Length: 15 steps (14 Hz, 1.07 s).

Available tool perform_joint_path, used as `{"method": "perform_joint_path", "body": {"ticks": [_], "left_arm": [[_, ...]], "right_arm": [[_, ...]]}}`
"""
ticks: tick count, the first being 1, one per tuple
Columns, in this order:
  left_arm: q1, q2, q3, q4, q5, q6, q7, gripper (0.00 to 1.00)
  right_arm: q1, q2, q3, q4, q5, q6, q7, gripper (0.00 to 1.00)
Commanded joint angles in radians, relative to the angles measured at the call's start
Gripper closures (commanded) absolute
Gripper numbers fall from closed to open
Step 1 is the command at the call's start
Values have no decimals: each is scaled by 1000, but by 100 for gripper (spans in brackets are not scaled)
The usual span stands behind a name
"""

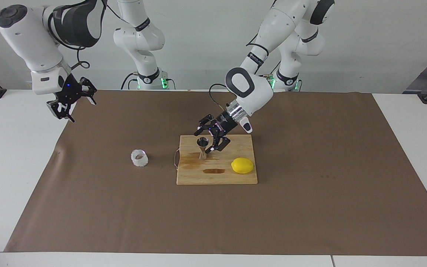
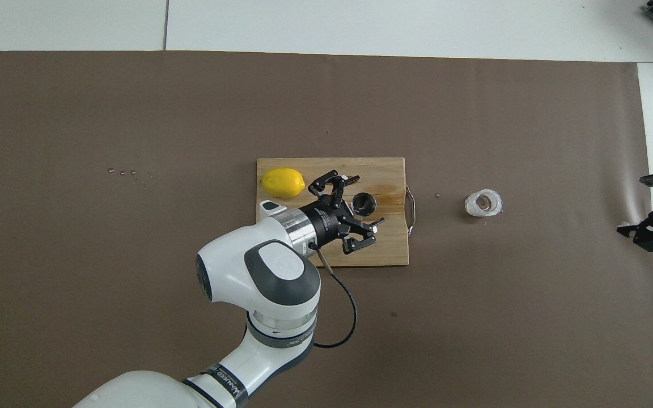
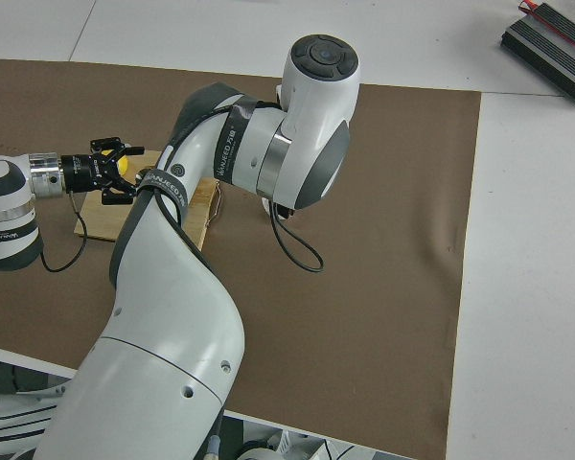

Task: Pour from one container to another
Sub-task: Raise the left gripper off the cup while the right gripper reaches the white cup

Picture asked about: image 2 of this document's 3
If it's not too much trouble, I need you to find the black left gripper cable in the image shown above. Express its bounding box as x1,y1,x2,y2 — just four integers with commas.
311,249,358,349

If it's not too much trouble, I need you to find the yellow lemon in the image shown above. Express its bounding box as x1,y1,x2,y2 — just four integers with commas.
260,168,307,199

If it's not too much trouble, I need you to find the brown paper table mat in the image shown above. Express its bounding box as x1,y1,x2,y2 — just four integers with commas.
0,50,653,408

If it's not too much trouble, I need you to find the clear textured glass cup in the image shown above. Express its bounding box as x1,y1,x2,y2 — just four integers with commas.
464,189,503,218

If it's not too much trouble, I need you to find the wooden cutting board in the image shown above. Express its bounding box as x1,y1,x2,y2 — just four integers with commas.
256,157,417,267

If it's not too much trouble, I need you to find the steel jigger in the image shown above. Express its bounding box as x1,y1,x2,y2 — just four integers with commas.
351,193,376,218

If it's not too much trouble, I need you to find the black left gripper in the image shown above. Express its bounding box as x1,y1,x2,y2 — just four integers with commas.
298,170,385,254

